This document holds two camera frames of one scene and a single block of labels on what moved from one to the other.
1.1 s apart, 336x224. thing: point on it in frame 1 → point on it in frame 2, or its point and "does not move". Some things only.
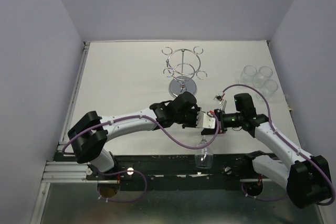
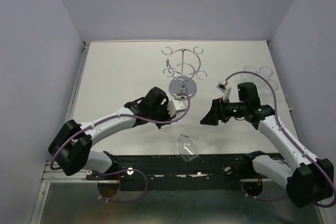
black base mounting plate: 183,172 does not move
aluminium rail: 59,171 does not move
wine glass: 203,157 → 187,147
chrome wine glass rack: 183,66 does not move
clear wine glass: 248,75 does not move
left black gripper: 193,125 → 168,117
